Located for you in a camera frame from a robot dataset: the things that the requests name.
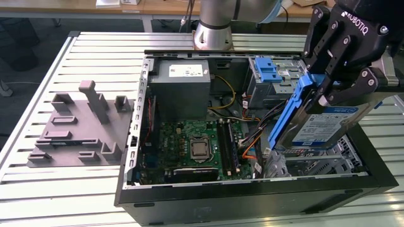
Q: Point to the blue drive latch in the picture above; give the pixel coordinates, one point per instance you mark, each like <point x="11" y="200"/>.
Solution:
<point x="265" y="71"/>

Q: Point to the RAM stick in slot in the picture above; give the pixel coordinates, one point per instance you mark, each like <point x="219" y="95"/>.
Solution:
<point x="234" y="149"/>

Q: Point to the metal optical drive cage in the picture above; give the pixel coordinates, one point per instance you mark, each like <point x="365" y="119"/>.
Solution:
<point x="269" y="92"/>

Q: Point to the black PC case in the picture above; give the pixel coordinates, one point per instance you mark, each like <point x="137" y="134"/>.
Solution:
<point x="221" y="203"/>

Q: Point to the RAM stick on rack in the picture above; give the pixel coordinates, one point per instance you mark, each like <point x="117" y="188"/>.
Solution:
<point x="71" y="143"/>

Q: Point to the hard disk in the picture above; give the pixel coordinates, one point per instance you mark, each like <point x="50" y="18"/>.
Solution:
<point x="319" y="127"/>

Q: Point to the wooden desk white frame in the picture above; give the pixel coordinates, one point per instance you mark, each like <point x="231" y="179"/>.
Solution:
<point x="63" y="6"/>

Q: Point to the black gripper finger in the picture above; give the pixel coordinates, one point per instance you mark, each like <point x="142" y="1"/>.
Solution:
<point x="354" y="87"/>
<point x="329" y="47"/>

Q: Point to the large white box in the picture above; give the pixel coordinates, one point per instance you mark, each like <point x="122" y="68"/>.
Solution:
<point x="107" y="3"/>

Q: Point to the small white box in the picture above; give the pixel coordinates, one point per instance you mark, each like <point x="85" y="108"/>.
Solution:
<point x="131" y="2"/>

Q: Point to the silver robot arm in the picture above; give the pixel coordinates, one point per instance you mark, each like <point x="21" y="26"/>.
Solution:
<point x="215" y="14"/>

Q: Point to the grey stand foot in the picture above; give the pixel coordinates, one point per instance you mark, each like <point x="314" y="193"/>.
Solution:
<point x="6" y="91"/>

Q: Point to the metal disk bay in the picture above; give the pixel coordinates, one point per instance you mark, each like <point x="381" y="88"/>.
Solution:
<point x="315" y="158"/>

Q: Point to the grey parts rack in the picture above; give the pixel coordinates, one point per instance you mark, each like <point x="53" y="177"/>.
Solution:
<point x="89" y="134"/>

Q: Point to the black graphics card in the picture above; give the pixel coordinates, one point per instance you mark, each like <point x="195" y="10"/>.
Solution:
<point x="195" y="174"/>

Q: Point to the grey power supply unit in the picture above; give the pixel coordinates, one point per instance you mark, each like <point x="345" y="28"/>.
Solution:
<point x="181" y="99"/>

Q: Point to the brown cardboard piece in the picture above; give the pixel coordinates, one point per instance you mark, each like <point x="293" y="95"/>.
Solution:
<point x="303" y="2"/>

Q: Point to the silver CPU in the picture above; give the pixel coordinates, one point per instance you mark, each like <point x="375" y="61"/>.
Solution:
<point x="199" y="150"/>

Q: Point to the green motherboard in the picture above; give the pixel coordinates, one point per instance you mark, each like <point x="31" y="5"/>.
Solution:
<point x="177" y="132"/>

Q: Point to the CPU socket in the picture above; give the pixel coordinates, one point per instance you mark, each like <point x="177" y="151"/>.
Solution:
<point x="199" y="139"/>

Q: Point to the black waste bin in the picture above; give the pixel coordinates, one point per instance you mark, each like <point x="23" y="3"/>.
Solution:
<point x="19" y="42"/>

